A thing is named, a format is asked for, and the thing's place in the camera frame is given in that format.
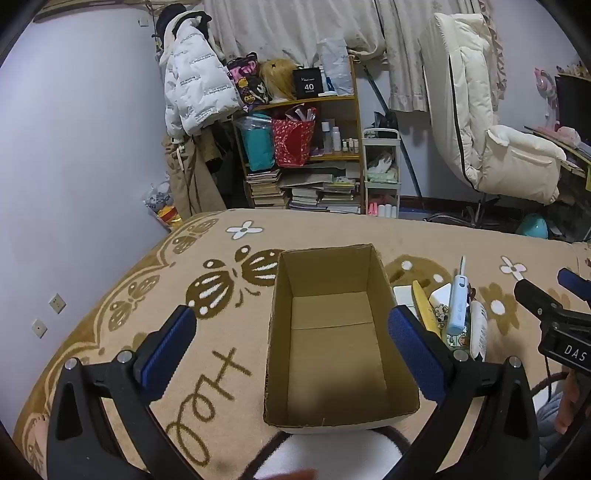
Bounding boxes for red patterned bag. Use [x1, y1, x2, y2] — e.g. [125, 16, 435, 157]
[271, 108, 317, 168]

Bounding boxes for beige printed blanket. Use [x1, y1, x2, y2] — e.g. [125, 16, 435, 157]
[11, 210, 591, 480]

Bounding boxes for person's right hand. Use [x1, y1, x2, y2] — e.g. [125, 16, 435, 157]
[554, 369, 591, 435]

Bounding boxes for black cable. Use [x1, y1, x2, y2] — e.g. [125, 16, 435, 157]
[526, 371, 571, 402]

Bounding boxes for white device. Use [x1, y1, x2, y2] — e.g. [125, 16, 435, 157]
[392, 285, 419, 319]

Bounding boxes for white puffer jacket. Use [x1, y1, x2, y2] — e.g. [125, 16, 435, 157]
[159, 14, 245, 137]

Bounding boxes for black hanging coat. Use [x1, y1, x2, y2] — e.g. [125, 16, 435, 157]
[203, 122, 245, 208]

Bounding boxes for white plastic bag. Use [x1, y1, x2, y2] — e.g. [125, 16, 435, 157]
[318, 37, 355, 95]

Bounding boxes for teal bag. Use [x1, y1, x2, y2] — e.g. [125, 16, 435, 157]
[238, 113, 275, 171]

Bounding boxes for blonde wig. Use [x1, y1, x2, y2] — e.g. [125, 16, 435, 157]
[259, 58, 298, 104]

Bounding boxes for teal round container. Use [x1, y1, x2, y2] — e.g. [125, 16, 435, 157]
[516, 213, 549, 240]

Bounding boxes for green white tissue packets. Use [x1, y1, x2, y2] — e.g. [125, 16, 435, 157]
[366, 154, 398, 183]

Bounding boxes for dark cloth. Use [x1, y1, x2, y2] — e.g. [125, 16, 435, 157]
[154, 4, 213, 40]

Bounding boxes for white trolley cart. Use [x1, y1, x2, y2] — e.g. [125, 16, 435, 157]
[361, 128, 402, 219]

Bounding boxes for yellow oval case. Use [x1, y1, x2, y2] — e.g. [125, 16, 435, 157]
[411, 279, 441, 335]

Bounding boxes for white power adapter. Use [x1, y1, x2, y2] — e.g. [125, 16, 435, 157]
[429, 284, 455, 330]

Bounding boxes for pink white figurine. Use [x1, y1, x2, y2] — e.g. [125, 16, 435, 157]
[533, 67, 561, 130]

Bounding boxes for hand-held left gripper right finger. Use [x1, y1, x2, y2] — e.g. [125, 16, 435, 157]
[387, 305, 541, 480]

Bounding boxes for black pouch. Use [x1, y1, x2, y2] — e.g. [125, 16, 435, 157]
[374, 111, 399, 134]

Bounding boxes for brown cardboard box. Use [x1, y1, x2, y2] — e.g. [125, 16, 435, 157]
[263, 244, 421, 435]

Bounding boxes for beige curtain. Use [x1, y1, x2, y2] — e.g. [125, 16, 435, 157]
[201, 0, 506, 114]

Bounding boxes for light blue lighter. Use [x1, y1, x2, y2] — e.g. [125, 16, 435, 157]
[443, 256, 469, 337]

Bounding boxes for cluttered wooden desk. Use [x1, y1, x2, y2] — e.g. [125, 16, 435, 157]
[524, 124, 591, 241]

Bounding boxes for stack of old books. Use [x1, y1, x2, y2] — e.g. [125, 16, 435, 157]
[245, 168, 287, 208]

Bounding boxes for colourful plush toy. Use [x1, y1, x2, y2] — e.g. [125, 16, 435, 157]
[143, 178, 183, 232]

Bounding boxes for black box white label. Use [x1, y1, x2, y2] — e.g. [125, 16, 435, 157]
[292, 67, 322, 99]

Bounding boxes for black pink printed bag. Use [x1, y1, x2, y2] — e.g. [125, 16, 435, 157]
[226, 53, 273, 112]

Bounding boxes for wooden shelf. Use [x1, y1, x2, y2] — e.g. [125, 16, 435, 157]
[231, 55, 363, 213]

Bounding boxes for white padded chair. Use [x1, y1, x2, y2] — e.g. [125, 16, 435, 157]
[418, 13, 568, 229]

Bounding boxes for pile of magazines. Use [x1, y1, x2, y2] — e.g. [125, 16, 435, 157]
[279, 173, 362, 214]

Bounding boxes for green mop handle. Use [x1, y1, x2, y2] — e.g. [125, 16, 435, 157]
[364, 65, 422, 198]

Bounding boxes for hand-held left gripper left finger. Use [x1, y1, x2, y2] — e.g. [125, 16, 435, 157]
[46, 305, 199, 480]

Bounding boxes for beige hanging coat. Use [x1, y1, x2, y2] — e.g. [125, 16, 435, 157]
[164, 134, 227, 217]

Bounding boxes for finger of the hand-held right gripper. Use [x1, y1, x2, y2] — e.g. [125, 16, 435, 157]
[557, 268, 591, 303]
[514, 278, 566, 324]

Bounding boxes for black monitor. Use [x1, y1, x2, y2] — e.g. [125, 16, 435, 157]
[554, 74, 591, 134]

